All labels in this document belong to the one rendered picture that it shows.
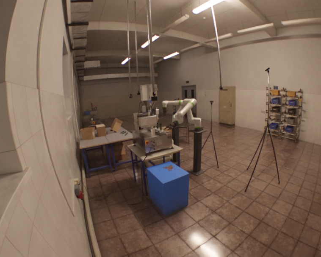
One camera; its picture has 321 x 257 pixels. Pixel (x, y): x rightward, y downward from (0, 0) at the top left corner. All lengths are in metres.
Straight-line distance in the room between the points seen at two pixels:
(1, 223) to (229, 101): 7.52
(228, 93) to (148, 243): 6.85
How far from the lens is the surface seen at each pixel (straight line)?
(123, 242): 2.04
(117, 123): 3.94
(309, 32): 7.01
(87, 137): 3.67
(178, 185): 2.04
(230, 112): 7.46
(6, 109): 0.76
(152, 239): 2.01
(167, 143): 2.41
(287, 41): 6.99
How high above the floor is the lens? 1.67
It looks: 13 degrees down
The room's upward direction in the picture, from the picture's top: 3 degrees counter-clockwise
